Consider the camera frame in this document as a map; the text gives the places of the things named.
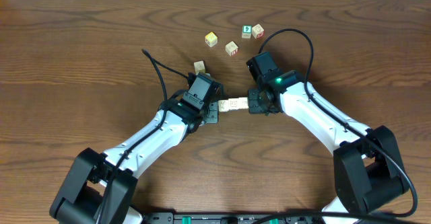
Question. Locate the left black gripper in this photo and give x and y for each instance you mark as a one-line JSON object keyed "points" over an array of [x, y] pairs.
{"points": [[212, 112]]}

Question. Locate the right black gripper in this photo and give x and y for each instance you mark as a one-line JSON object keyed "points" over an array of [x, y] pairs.
{"points": [[252, 107]]}

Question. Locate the red edged block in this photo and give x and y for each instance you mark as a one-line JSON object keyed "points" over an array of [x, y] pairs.
{"points": [[220, 105]]}

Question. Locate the pale yellow block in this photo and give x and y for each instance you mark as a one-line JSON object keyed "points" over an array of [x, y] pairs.
{"points": [[199, 67], [242, 103]]}

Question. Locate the red soccer letter block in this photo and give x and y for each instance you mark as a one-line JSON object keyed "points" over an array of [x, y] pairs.
{"points": [[257, 31]]}

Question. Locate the teal edged block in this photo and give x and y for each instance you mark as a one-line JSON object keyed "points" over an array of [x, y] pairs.
{"points": [[225, 106]]}

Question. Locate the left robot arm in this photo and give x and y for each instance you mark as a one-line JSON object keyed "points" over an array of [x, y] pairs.
{"points": [[99, 186]]}

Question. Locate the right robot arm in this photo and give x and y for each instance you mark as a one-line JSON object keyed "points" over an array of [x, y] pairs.
{"points": [[367, 163]]}

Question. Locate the red sided center block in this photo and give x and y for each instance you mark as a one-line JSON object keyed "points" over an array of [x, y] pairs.
{"points": [[231, 48]]}

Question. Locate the yellow top block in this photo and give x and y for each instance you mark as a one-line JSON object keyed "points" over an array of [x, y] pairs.
{"points": [[211, 39]]}

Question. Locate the green framed block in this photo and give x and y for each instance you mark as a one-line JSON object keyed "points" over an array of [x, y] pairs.
{"points": [[246, 31]]}

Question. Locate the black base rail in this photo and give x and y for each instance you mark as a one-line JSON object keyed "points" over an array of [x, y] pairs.
{"points": [[306, 217]]}

